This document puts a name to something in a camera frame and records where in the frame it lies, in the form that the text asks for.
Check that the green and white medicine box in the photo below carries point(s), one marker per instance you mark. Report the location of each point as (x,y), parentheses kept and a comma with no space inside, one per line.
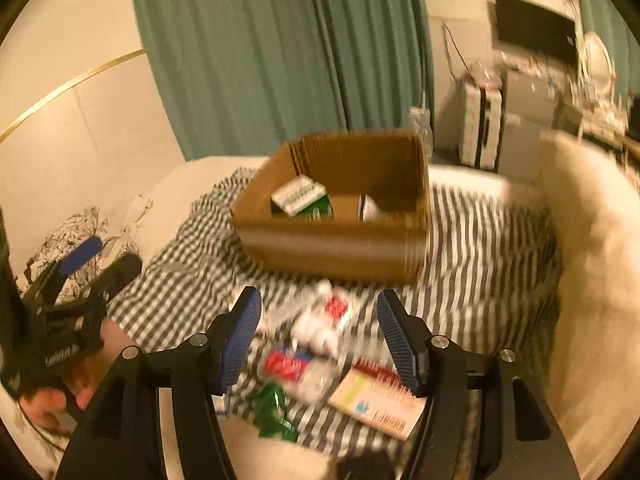
(297,195)

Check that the brown cardboard box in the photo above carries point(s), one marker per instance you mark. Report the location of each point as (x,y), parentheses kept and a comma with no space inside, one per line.
(325,255)

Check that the clear water jug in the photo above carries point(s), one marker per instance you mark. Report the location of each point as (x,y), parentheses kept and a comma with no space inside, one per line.
(421,122)

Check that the red and white packet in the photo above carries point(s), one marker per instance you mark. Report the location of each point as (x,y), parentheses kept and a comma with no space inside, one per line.
(337,310)

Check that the grey mini fridge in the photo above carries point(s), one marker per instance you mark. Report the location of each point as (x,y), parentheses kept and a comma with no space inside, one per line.
(525,125)

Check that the person's left hand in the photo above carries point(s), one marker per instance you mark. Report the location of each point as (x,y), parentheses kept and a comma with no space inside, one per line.
(45,404)

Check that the clear bag with red label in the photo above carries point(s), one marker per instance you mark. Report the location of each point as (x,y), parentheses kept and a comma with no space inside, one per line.
(287,364)

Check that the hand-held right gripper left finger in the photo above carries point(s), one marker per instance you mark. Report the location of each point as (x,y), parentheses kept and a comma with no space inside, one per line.
(242,342)

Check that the white suitcase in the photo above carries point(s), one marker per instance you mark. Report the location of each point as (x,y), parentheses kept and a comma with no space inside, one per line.
(475,125)

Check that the white oval mirror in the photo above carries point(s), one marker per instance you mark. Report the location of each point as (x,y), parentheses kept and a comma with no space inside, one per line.
(595,60)

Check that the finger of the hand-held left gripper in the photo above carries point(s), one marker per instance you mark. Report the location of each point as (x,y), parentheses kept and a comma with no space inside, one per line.
(82,255)
(120,270)

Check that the narrow green curtain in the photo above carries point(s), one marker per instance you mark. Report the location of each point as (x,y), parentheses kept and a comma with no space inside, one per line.
(600,10)

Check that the white vanity desk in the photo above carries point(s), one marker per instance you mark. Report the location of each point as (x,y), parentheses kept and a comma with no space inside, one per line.
(600,125)

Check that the green snack packet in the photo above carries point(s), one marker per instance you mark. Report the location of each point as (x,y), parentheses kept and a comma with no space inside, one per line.
(272,410)

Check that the cream pillow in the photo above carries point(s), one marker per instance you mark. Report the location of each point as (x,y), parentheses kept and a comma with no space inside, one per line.
(590,240)

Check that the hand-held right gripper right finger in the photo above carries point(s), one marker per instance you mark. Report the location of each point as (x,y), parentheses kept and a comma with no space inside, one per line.
(397,347)

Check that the floral print pillow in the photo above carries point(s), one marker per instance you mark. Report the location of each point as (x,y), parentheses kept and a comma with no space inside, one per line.
(107,230)

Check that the white plush toy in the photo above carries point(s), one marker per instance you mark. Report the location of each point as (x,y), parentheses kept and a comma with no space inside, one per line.
(315,332)

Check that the grey checked blanket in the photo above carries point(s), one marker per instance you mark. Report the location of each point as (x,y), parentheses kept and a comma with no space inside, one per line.
(475,270)

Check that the black wall television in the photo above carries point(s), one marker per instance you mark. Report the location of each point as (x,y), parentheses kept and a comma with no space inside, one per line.
(535,30)

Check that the wide green curtain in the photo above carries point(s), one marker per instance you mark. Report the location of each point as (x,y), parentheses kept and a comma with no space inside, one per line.
(250,60)

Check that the white plastic cup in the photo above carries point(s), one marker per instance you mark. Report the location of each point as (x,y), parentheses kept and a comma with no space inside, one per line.
(370,208)

